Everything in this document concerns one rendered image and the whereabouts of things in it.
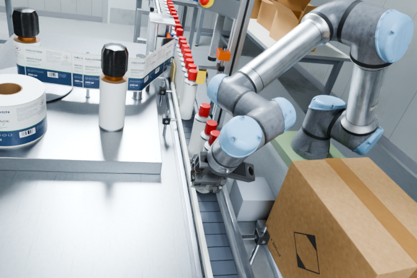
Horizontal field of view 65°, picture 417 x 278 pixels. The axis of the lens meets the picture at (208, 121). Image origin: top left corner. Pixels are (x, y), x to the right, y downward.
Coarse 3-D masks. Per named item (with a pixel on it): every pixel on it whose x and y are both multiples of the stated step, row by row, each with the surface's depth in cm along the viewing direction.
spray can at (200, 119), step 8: (200, 104) 101; (208, 104) 102; (200, 112) 101; (208, 112) 101; (200, 120) 101; (192, 128) 105; (200, 128) 103; (192, 136) 105; (192, 144) 106; (192, 152) 108
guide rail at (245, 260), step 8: (224, 192) 88; (224, 200) 87; (232, 208) 84; (232, 216) 82; (232, 224) 80; (240, 232) 78; (240, 240) 76; (240, 248) 74; (248, 264) 71; (248, 272) 69
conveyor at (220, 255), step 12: (192, 120) 131; (180, 144) 116; (204, 204) 94; (216, 204) 95; (192, 216) 90; (204, 216) 91; (216, 216) 91; (204, 228) 87; (216, 228) 88; (216, 240) 84; (216, 252) 82; (228, 252) 82; (216, 264) 79; (228, 264) 79; (204, 276) 76; (216, 276) 76; (228, 276) 77
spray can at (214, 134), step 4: (212, 132) 89; (216, 132) 89; (212, 136) 88; (216, 136) 88; (208, 140) 90; (212, 140) 89; (204, 144) 91; (208, 144) 90; (204, 148) 91; (208, 148) 90; (200, 192) 97; (204, 192) 97; (208, 192) 98
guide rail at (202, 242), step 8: (176, 104) 132; (176, 112) 128; (184, 144) 111; (184, 152) 107; (184, 160) 106; (192, 192) 92; (192, 200) 91; (200, 224) 83; (200, 232) 81; (200, 240) 80; (200, 248) 79; (208, 256) 76; (208, 264) 74; (208, 272) 73
